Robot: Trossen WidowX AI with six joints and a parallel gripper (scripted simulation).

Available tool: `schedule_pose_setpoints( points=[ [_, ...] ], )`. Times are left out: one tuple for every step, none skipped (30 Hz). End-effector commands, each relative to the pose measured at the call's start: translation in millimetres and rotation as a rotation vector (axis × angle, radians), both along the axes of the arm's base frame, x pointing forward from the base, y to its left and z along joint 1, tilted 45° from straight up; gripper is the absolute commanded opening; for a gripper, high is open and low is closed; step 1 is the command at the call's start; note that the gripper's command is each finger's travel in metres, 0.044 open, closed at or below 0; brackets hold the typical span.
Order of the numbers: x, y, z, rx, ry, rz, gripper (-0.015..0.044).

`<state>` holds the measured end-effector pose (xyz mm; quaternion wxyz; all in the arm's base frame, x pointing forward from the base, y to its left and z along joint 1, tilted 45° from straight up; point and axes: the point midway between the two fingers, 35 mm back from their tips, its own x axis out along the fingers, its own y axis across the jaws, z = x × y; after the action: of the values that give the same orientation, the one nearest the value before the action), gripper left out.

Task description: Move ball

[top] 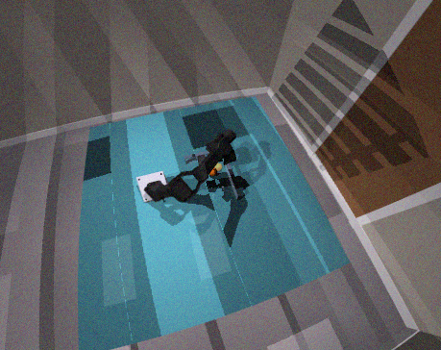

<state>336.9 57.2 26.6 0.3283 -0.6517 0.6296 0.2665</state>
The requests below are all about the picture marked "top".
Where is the clear low wall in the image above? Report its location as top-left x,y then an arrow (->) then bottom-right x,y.
185,157 -> 238,200

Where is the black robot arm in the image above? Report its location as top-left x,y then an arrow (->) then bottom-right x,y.
144,128 -> 236,203

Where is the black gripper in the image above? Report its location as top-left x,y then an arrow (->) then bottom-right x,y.
197,150 -> 236,165

